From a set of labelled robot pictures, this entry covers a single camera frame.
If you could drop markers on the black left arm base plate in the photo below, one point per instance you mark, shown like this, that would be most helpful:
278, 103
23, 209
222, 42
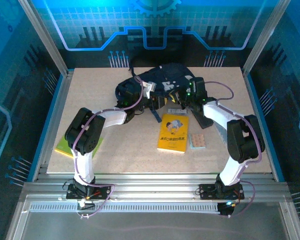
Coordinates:
103, 193

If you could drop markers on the green book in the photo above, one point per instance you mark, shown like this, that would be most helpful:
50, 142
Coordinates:
62, 147

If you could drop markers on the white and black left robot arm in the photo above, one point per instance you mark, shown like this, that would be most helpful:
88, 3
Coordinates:
86, 140

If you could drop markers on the white plug connector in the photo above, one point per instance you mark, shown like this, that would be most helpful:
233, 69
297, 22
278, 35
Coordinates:
83, 203

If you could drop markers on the blue notepad with orange pattern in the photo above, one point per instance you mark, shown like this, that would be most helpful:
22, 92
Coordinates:
197, 140

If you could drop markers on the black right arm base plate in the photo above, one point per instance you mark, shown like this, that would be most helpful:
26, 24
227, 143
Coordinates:
206, 191

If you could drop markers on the navy blue backpack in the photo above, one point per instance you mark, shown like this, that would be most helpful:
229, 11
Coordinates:
172, 75

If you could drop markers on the yellow book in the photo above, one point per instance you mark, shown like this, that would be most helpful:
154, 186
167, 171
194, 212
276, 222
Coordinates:
173, 135

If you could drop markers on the black controller box with LED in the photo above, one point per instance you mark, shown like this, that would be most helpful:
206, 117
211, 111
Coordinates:
226, 208

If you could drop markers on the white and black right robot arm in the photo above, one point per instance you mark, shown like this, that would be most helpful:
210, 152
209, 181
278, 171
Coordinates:
242, 140

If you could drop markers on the small white printed pack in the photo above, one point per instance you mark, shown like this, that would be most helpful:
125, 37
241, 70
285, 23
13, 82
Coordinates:
177, 110

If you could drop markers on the aluminium frame post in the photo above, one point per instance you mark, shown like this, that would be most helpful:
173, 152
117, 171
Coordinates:
43, 37
265, 37

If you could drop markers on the aluminium frame rail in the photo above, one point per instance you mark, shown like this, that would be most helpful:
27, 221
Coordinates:
155, 185

